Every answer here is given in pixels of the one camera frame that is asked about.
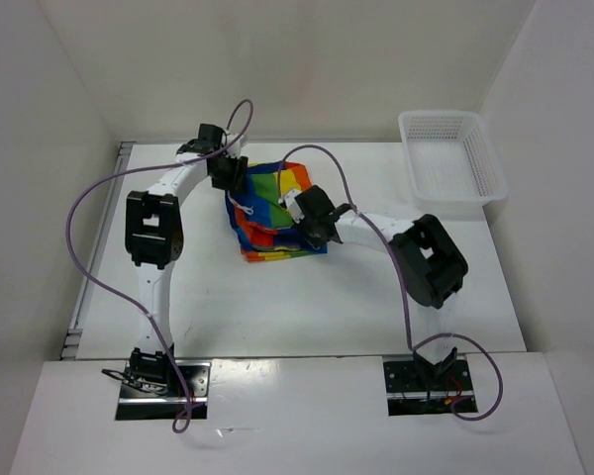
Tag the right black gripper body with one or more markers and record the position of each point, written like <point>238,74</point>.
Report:
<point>310,233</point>

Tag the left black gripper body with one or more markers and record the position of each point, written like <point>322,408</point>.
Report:
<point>229,173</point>

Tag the rainbow striped shorts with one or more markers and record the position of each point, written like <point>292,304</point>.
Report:
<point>263,228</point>

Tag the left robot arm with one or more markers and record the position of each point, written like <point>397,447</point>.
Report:
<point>154,239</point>

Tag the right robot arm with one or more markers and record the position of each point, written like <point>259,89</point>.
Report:
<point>429,267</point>

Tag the white plastic basket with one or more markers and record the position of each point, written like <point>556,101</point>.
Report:
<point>452,164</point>

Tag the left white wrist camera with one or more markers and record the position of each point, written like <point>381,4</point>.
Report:
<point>234,143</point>

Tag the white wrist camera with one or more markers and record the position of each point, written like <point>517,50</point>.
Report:
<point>289,203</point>
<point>234,143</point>

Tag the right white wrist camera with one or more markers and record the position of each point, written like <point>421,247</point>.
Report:
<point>289,203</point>

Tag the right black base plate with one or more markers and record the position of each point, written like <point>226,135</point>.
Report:
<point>408,394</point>

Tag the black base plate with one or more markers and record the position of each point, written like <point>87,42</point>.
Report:
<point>408,394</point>
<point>144,402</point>

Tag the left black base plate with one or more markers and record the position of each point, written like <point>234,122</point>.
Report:
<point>144,402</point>

